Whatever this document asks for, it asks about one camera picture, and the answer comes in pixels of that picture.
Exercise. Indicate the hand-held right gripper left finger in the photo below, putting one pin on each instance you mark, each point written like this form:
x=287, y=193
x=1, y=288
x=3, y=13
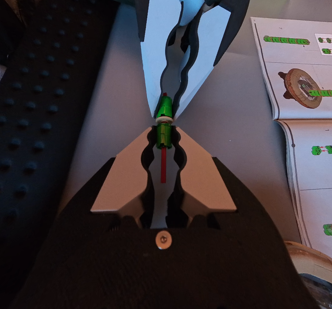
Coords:
x=119, y=184

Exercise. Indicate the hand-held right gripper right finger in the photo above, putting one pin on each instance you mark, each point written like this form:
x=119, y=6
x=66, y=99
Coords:
x=207, y=184

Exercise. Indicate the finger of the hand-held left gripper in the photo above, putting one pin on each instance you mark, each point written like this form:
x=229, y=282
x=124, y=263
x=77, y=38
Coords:
x=155, y=42
x=207, y=44

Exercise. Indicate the red axle rod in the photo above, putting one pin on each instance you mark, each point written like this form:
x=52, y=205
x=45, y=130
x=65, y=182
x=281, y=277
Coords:
x=164, y=166

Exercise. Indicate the green round brick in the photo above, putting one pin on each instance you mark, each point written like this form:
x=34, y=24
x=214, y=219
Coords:
x=164, y=106
x=164, y=136

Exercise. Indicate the white washer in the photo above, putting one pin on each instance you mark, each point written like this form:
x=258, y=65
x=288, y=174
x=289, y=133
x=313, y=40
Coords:
x=164, y=120

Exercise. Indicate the grey desk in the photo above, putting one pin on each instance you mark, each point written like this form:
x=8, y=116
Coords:
x=233, y=106

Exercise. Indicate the open instruction booklet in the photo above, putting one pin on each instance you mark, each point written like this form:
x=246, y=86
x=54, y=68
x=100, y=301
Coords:
x=298, y=106

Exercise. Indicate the black studded mat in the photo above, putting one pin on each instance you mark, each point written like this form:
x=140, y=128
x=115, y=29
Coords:
x=39, y=106

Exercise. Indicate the tan round pot model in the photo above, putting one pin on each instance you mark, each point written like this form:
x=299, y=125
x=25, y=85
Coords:
x=308, y=262

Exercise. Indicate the person's dark jacket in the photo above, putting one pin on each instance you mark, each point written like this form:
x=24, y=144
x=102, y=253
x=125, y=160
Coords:
x=9, y=42

